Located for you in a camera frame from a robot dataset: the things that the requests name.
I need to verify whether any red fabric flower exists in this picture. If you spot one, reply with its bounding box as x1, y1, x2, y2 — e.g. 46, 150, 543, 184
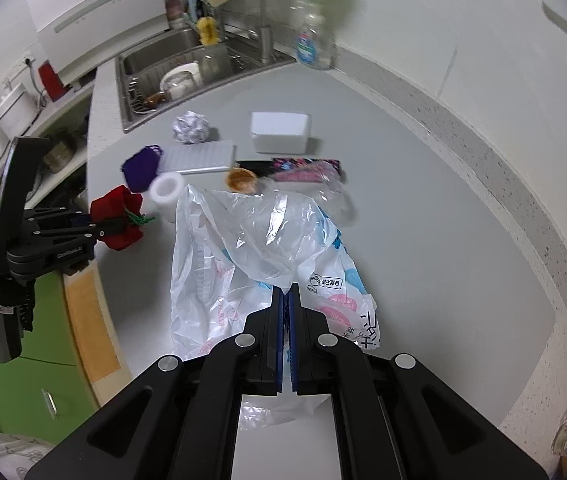
89, 184, 155, 250

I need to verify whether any white printed plastic bag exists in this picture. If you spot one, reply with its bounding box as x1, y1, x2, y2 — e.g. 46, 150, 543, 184
169, 183, 382, 430

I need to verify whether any steel kitchen sink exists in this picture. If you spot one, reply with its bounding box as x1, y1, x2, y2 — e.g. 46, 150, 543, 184
116, 29, 294, 132

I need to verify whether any white rice cooker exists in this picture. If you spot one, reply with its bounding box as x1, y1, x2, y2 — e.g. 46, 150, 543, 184
0, 84, 39, 159

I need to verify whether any purple scrubber brush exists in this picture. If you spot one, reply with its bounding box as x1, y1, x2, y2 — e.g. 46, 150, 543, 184
122, 145, 163, 193

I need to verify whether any green cabinet door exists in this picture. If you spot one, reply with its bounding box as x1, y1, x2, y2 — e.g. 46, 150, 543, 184
0, 272, 98, 445

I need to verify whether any red kettle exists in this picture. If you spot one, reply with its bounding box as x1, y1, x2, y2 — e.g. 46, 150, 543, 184
38, 61, 68, 102

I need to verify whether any orange peel piece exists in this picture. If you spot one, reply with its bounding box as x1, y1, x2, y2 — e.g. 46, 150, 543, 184
225, 167, 258, 194

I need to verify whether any white ribbed tray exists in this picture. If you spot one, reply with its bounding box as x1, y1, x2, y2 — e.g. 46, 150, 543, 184
157, 141, 236, 174

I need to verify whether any crumpled foil ball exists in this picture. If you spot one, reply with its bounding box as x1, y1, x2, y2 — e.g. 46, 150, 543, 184
172, 110, 210, 144

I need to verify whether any dark patterned snack wrapper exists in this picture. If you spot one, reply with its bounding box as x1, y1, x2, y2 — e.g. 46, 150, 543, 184
236, 157, 343, 182

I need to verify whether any white bowl in sink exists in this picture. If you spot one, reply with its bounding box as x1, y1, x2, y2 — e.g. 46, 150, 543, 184
160, 62, 203, 101

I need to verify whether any white foam box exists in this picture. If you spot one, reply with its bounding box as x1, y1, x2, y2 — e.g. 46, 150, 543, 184
250, 112, 312, 155

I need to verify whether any white countertop dishwasher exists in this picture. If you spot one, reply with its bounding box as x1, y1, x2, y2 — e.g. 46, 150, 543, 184
26, 0, 168, 84

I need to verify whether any yellow sponge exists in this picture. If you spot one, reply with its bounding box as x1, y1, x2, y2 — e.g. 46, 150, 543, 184
196, 16, 220, 47

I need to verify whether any steel gooseneck faucet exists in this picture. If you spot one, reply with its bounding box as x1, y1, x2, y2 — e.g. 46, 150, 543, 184
203, 0, 277, 66

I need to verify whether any clear soap dispenser bottle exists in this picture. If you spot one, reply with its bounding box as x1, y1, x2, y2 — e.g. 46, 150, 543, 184
295, 4, 334, 70

